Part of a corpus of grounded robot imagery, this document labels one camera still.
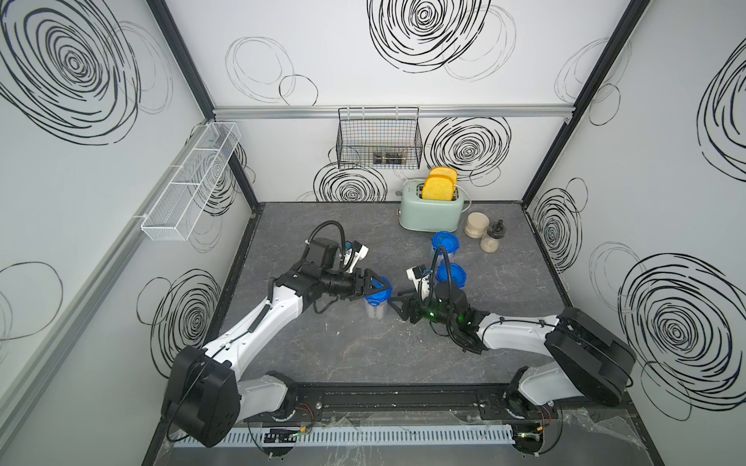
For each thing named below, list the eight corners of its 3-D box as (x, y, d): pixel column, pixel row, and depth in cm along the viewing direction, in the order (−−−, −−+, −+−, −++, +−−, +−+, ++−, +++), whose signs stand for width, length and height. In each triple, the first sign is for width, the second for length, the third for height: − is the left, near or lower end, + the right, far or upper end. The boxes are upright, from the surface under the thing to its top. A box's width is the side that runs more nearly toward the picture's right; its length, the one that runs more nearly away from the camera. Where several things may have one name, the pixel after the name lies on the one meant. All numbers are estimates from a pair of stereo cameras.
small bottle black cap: (482, 252, 106) (491, 234, 98) (478, 238, 111) (486, 219, 102) (498, 252, 106) (508, 234, 98) (493, 238, 111) (502, 219, 102)
